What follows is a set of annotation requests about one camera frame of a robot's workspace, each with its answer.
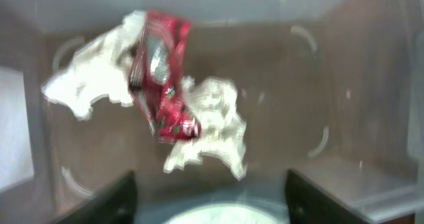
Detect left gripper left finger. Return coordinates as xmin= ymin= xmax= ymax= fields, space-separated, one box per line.
xmin=53 ymin=171 xmax=138 ymax=224

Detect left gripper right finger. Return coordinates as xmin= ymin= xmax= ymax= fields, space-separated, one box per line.
xmin=284 ymin=169 xmax=370 ymax=224

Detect white tissue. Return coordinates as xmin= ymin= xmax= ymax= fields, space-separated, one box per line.
xmin=41 ymin=10 xmax=146 ymax=120
xmin=163 ymin=76 xmax=247 ymax=180

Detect red snack wrapper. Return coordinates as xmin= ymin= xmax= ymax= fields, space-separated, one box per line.
xmin=129 ymin=11 xmax=201 ymax=144

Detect grey plate with food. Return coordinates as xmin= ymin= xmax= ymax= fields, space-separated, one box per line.
xmin=165 ymin=203 xmax=288 ymax=224

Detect clear plastic bin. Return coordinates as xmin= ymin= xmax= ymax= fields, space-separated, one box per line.
xmin=1 ymin=0 xmax=423 ymax=223

